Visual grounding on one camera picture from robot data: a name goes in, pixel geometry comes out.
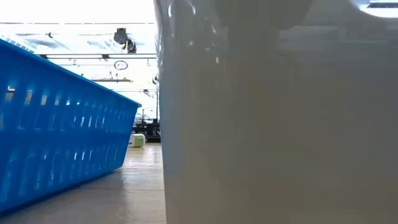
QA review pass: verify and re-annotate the dark background machinery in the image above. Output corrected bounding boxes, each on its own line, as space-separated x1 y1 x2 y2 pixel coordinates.
132 108 161 138

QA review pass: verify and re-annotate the grey ceiling rail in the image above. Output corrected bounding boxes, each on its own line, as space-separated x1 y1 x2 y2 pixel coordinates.
35 53 157 60

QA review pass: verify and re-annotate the green and white charger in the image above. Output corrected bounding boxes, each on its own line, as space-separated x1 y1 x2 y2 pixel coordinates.
129 133 146 148

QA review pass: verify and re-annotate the black hanging ceiling device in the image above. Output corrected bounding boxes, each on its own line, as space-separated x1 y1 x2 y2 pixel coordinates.
113 27 137 54

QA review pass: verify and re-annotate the black light stand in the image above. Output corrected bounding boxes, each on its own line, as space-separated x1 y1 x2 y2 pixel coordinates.
152 73 160 123

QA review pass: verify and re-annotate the pale grey plastic bin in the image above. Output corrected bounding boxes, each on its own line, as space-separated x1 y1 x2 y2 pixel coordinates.
154 0 398 224

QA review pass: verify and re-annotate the blue slotted plastic basket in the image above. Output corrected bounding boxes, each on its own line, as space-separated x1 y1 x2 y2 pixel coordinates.
0 39 142 215

